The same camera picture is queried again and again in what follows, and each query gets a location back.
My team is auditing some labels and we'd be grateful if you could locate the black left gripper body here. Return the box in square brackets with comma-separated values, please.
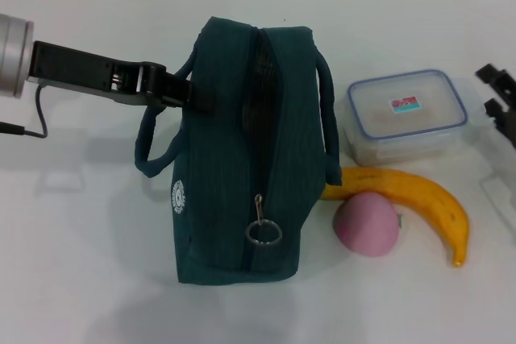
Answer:
[27, 39, 148, 109]

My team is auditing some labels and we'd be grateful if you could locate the dark teal lunch bag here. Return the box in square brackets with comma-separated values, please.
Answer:
[134, 15, 343, 287]

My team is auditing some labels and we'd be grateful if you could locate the clear lunch box blue lid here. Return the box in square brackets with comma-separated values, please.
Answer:
[340, 68, 485, 167]

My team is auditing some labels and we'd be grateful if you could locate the yellow banana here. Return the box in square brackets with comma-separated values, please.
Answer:
[320, 166, 472, 267]

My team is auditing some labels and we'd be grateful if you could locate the pink toy peach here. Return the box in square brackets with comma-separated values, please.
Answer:
[331, 193, 406, 257]

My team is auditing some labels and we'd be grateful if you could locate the grey left gripper cable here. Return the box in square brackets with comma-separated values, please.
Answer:
[0, 81, 49, 139]

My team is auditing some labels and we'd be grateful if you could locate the metal zipper pull ring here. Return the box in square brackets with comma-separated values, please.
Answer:
[244, 193, 283, 247]

